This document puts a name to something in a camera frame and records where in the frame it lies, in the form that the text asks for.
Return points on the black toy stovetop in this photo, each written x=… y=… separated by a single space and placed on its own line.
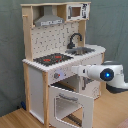
x=52 y=59

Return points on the grey toy sink basin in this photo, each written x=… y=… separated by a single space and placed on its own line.
x=79 y=51

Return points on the toy microwave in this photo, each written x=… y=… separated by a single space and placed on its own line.
x=78 y=11

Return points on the wooden toy kitchen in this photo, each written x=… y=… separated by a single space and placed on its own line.
x=45 y=40

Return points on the black toy faucet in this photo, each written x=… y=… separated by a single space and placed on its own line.
x=71 y=44

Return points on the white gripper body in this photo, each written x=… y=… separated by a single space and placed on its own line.
x=80 y=70

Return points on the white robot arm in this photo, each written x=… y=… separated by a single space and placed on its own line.
x=110 y=72

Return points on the white fridge door with dispenser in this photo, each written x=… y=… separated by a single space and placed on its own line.
x=88 y=86

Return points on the grey stove knob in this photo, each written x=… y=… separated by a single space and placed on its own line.
x=56 y=75

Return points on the white toy oven door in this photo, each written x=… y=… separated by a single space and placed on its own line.
x=64 y=102

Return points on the grey toy range hood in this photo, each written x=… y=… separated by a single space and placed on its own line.
x=48 y=18

